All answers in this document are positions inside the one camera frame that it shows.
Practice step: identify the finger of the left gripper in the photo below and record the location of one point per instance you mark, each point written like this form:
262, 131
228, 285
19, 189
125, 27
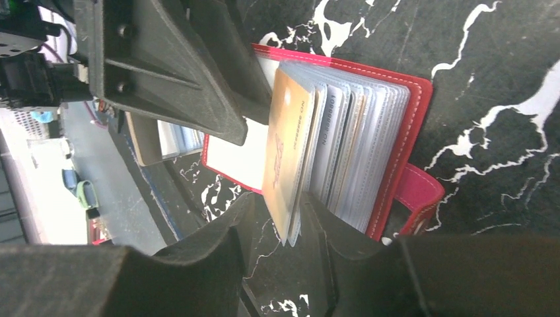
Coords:
220, 26
145, 58

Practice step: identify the orange credit card from holder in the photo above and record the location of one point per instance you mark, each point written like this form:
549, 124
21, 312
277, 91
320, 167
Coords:
290, 118

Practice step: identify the silver metal card case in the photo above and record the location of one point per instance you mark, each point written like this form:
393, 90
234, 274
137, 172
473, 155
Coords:
156, 141

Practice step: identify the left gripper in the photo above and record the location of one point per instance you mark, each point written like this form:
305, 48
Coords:
28, 80

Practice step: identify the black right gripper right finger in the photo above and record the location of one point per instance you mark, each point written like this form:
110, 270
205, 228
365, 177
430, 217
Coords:
427, 275

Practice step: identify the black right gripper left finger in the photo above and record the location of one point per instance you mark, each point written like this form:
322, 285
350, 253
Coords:
200, 275

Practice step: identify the red leather card holder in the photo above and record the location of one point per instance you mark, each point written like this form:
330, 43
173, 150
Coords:
365, 124

